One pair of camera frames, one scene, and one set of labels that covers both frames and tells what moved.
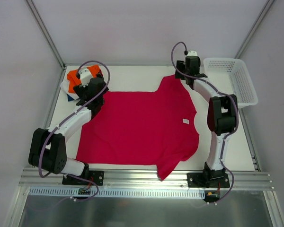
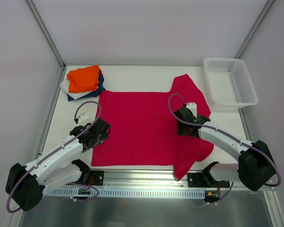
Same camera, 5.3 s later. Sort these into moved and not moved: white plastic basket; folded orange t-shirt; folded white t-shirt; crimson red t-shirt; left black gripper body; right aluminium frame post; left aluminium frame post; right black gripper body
Moved: crimson red t-shirt; right black gripper body; left black gripper body
Not moved: white plastic basket; right aluminium frame post; folded white t-shirt; left aluminium frame post; folded orange t-shirt
